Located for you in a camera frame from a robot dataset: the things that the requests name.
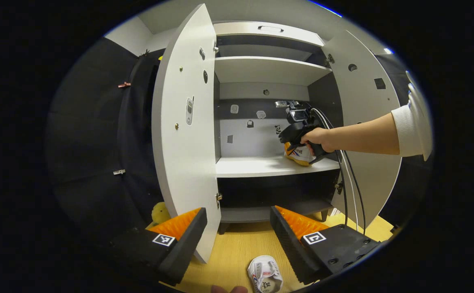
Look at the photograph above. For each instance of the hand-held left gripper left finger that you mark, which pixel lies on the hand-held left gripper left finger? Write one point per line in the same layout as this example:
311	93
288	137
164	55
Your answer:
184	248

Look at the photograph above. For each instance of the black backdrop cloth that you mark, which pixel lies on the black backdrop cloth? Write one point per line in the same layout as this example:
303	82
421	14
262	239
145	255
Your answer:
90	134
414	187

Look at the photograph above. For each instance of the yellow soft object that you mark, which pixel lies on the yellow soft object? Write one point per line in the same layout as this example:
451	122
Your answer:
160	212

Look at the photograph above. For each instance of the white cabinet door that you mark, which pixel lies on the white cabinet door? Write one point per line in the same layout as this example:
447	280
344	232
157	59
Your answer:
363	93
192	171

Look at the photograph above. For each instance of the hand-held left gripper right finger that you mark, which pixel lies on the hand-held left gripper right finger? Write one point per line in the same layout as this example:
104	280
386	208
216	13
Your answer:
290	248

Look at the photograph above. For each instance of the silver clip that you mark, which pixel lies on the silver clip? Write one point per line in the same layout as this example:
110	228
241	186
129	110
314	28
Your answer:
119	172

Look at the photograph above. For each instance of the white cardboard box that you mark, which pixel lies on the white cardboard box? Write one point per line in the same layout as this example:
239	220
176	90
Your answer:
335	212

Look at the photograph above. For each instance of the ceiling light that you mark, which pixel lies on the ceiling light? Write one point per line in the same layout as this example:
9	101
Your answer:
388	51

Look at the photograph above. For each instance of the white shoe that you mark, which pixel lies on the white shoe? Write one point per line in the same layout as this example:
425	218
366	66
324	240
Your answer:
300	156
263	272

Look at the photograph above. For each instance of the white shoe cabinet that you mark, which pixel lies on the white shoe cabinet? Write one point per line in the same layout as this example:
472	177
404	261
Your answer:
269	71

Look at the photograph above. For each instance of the red clip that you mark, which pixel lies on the red clip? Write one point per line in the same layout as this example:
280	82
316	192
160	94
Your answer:
124	85

